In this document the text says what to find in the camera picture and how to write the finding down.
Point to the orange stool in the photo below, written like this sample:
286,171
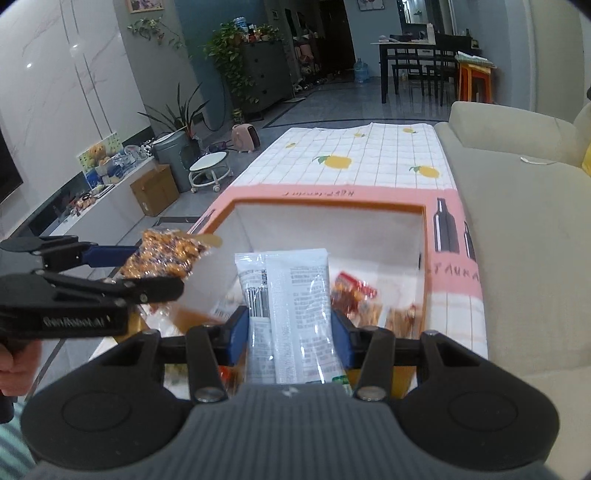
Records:
475,83

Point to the potted plant grey pot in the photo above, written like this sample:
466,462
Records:
175,146

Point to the orange cardboard box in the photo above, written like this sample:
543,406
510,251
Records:
383,247

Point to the lemon pattern tablecloth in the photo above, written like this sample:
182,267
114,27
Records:
379,166

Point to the person left hand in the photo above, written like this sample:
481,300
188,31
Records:
18,370

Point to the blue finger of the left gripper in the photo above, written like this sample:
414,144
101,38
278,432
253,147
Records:
97,256
149,290

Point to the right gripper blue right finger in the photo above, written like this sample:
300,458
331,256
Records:
367,351

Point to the yellow cushion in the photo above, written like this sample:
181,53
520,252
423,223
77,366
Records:
586,163

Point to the brown nut snack packet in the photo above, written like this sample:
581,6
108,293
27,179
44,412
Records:
168,253

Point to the white clear snack packet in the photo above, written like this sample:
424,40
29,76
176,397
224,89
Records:
290,328

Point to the blue water jug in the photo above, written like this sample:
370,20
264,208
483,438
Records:
361,71

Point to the beige sofa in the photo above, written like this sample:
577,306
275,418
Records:
527,200

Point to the brown cardboard box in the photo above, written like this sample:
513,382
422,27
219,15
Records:
155,191

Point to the white round rolling stool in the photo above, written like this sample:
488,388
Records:
208,171

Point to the teddy bear calendar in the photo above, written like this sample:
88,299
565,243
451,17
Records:
100,152

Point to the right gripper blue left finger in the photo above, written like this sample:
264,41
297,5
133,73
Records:
215,357

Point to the dark green cabinet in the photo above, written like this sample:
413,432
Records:
266,65

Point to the black dining table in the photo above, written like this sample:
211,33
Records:
432,62

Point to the red braised meat packet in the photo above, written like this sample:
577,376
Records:
356,299

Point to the white tv console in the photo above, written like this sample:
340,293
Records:
111,216

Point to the pink small heater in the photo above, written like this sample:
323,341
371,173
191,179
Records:
244,138

